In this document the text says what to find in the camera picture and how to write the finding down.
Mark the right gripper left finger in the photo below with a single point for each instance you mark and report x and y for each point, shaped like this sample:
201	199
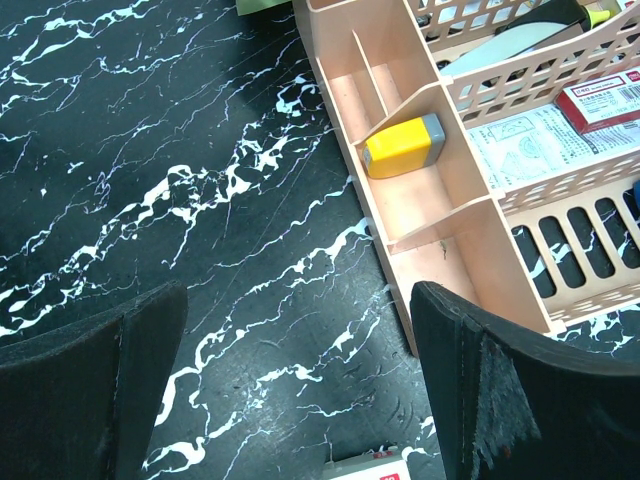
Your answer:
80	401

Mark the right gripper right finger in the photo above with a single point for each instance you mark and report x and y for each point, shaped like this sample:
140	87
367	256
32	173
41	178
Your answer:
510	403

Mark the green candy packet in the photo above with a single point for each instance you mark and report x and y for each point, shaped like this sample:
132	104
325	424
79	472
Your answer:
246	7

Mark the white rectangular box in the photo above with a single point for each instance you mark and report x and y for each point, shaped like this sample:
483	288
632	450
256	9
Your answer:
379	465

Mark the blue white item pack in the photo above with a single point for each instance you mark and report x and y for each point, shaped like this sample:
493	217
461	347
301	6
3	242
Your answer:
636	197

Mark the white plastic packet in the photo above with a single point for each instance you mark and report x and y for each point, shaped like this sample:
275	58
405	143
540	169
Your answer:
541	142

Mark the orange desk file organizer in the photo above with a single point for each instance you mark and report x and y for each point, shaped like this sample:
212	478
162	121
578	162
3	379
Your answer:
375	63

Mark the small yellow box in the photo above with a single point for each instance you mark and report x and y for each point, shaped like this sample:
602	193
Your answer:
405	147

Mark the black yellow utility knife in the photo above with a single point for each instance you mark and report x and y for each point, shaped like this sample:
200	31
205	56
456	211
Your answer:
551	22

